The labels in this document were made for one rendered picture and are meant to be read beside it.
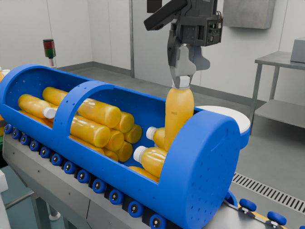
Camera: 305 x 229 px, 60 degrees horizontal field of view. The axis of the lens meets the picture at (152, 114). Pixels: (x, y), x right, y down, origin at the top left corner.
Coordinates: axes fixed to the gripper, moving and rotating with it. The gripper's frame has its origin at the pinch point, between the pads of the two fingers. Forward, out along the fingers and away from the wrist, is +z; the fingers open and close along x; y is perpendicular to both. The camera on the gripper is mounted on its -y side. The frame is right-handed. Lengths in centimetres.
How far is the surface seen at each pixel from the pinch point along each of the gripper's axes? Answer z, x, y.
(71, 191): 42, -12, -33
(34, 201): 71, -9, -72
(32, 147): 35, -11, -58
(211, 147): 12.3, -3.0, 10.7
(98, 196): 37.8, -10.6, -20.3
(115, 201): 34.8, -11.0, -12.3
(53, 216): 130, 20, -117
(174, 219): 26.5, -12.9, 8.7
